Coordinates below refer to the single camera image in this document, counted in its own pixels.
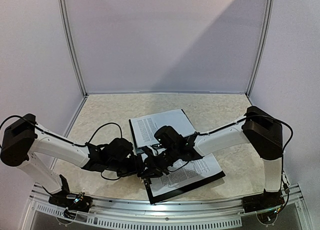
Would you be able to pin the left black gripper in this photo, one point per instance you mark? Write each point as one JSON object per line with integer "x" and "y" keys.
{"x": 135, "y": 168}

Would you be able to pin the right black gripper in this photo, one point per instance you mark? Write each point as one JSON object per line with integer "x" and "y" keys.
{"x": 158, "y": 162}

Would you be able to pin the black clip folder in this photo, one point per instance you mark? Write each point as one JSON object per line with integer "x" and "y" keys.
{"x": 169, "y": 195}

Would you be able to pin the white printed sheet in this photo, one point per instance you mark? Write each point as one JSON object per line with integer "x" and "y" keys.
{"x": 143, "y": 128}

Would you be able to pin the white paper stack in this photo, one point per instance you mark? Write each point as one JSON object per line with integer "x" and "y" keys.
{"x": 183, "y": 174}

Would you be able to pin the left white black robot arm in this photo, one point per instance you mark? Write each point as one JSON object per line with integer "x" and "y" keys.
{"x": 24, "y": 138}

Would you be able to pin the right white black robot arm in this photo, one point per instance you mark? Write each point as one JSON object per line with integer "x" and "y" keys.
{"x": 262, "y": 131}

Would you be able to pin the perforated white cable tray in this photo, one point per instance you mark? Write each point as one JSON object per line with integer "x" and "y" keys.
{"x": 47, "y": 217}

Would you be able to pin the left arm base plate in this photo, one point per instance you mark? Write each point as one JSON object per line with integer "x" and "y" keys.
{"x": 72, "y": 201}

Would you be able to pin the aluminium front rail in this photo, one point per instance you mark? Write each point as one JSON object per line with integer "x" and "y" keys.
{"x": 141, "y": 207}

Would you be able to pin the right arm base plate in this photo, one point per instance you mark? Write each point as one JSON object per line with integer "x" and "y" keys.
{"x": 263, "y": 201}

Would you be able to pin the left aluminium frame post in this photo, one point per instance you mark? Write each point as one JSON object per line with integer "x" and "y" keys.
{"x": 71, "y": 47}

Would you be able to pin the aluminium frame post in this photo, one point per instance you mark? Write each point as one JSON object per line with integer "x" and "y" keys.
{"x": 71, "y": 47}
{"x": 261, "y": 45}

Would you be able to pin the right aluminium frame post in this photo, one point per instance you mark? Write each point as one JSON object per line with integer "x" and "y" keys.
{"x": 261, "y": 45}

